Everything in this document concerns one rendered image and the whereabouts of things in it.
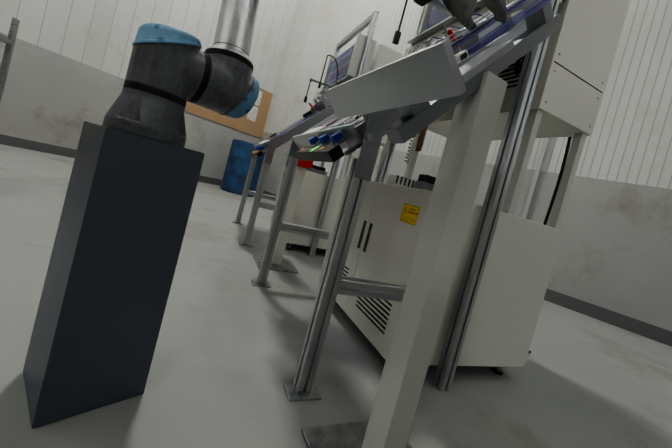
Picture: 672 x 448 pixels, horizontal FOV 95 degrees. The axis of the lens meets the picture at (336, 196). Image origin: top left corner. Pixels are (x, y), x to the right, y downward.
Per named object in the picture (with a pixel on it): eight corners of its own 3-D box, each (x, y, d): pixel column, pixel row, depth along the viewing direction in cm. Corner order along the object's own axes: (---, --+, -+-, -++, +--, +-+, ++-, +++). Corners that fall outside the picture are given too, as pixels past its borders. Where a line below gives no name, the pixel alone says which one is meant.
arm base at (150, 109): (113, 128, 55) (127, 74, 55) (93, 123, 64) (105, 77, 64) (196, 150, 66) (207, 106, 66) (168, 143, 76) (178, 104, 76)
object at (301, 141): (362, 148, 85) (350, 124, 83) (299, 150, 146) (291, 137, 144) (365, 145, 86) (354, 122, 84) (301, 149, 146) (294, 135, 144)
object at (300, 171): (258, 268, 173) (293, 133, 171) (252, 255, 195) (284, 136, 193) (298, 273, 183) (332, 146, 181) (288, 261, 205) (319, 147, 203)
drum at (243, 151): (237, 190, 602) (249, 144, 600) (261, 198, 575) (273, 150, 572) (212, 186, 547) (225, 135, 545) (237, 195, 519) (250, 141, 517)
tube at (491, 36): (430, 83, 42) (426, 73, 41) (423, 85, 43) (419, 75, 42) (622, -48, 56) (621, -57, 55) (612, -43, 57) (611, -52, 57)
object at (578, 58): (461, 382, 109) (597, -100, 104) (368, 297, 173) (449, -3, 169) (573, 380, 135) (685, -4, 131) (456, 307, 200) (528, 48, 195)
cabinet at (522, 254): (383, 383, 96) (436, 191, 94) (314, 291, 160) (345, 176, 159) (520, 381, 121) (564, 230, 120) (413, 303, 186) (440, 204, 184)
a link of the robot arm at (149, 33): (116, 80, 65) (132, 17, 64) (181, 104, 75) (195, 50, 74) (132, 78, 57) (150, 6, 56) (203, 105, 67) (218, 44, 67)
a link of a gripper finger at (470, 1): (489, 18, 64) (479, -28, 58) (474, 37, 63) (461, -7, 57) (475, 20, 66) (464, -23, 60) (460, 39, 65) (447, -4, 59)
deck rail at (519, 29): (365, 147, 84) (355, 127, 82) (362, 147, 85) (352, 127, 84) (533, 38, 101) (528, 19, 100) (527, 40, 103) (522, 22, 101)
